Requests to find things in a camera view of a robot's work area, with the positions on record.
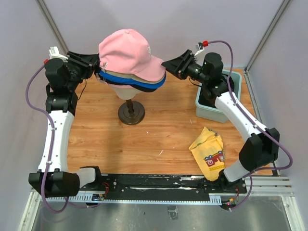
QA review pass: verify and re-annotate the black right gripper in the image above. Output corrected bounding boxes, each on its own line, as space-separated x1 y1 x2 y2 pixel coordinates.
161 50 208 85

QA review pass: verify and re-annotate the cream mannequin head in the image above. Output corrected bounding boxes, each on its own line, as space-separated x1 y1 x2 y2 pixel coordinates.
112 87 142 100

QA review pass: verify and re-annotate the blue cap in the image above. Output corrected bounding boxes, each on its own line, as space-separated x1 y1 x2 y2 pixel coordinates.
97 71 167 89

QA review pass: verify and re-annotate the light teal plastic bin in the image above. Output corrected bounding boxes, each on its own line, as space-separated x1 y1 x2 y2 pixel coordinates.
195 71 242 123

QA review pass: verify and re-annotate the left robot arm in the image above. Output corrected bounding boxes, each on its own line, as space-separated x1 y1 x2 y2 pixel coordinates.
28 51 103 198

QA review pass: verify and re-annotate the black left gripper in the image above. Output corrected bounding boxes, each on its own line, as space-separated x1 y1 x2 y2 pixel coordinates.
65 51 102 90

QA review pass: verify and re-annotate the white cable duct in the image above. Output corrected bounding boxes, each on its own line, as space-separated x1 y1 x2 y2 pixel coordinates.
45 192 222 205

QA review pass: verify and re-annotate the yellow printed cloth hat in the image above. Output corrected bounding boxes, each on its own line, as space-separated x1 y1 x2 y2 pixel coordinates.
189 127 225 181

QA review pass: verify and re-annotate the pink cap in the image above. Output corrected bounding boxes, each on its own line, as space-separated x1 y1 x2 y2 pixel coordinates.
98 29 166 82

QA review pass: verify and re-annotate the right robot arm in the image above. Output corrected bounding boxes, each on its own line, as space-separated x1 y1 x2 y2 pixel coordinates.
162 50 280 193

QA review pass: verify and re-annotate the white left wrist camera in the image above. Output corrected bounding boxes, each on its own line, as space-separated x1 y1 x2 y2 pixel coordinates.
43 46 68 64

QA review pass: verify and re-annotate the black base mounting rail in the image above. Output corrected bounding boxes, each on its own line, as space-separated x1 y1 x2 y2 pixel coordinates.
78 174 247 199

